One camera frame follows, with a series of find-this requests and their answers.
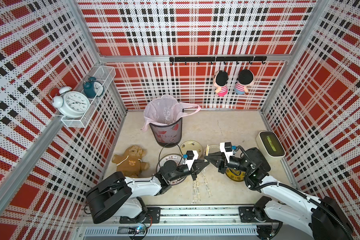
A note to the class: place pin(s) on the cream plate with flowers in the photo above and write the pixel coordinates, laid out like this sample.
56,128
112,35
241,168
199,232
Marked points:
192,146

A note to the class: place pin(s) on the brown teddy bear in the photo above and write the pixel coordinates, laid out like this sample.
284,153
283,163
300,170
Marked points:
131,163

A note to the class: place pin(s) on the black mesh trash bin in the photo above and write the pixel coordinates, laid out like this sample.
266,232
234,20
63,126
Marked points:
169,135

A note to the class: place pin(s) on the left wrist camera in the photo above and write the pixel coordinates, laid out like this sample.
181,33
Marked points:
190,157

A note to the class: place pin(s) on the white alarm clock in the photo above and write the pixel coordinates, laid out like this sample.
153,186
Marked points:
70,103

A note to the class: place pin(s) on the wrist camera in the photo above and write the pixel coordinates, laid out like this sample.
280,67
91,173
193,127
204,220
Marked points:
190,157
228,150

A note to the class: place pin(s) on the white orange patterned plate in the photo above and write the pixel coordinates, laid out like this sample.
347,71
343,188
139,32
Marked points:
171,157

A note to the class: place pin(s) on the teal alarm clock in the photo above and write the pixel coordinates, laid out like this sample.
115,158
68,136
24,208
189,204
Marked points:
93,88

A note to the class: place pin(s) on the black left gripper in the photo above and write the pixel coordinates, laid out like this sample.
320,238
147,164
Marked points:
195,168

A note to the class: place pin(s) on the black hook rail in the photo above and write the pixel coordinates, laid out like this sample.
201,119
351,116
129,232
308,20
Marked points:
249,59

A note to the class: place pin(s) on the cream plate with black pattern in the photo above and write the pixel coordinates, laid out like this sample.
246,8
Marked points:
214,151

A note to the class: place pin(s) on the white wire wall shelf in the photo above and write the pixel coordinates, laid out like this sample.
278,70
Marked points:
105,75

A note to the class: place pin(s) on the doll with striped shirt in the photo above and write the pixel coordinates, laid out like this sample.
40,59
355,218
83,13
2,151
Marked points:
245,78

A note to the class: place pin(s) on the green circuit board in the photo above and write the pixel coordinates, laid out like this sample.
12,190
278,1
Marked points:
138,230

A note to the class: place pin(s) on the pink plastic bin liner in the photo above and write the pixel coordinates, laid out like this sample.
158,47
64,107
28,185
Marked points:
167,110

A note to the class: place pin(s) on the white box with green display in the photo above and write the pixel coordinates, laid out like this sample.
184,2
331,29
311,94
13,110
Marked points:
270,146

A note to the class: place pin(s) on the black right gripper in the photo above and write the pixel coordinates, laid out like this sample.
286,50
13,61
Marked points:
221,167

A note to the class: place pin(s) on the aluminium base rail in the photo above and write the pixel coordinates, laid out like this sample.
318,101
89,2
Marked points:
190,222

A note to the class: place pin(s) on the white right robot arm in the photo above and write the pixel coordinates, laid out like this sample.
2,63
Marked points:
321,218

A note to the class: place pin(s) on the doll with pink dress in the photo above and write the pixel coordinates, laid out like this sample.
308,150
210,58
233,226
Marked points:
220,83

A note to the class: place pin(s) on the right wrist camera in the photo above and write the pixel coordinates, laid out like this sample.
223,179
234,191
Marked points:
228,150

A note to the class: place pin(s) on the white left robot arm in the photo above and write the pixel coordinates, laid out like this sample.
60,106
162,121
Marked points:
121,196

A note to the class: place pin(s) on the yellow dark patterned plate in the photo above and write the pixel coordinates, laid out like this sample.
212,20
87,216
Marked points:
235,175

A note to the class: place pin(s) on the bare wooden chopsticks pair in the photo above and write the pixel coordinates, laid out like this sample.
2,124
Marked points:
207,150

